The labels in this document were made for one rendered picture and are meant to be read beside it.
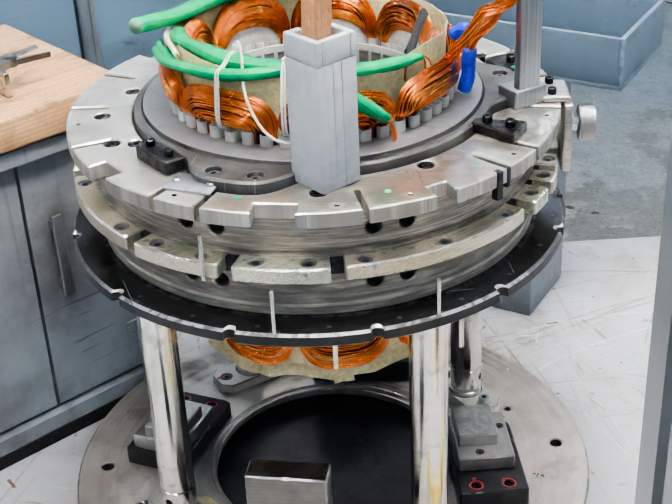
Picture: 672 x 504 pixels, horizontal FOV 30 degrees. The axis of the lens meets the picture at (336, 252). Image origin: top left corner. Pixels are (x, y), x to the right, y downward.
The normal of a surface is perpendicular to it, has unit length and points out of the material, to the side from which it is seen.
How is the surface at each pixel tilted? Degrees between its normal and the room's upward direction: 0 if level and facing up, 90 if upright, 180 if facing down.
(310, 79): 90
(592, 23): 90
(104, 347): 90
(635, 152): 0
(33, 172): 90
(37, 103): 0
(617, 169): 0
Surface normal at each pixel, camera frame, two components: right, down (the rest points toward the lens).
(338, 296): 0.09, 0.49
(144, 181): -0.04, -0.87
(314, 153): -0.75, 0.35
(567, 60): -0.50, 0.44
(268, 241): -0.19, 0.49
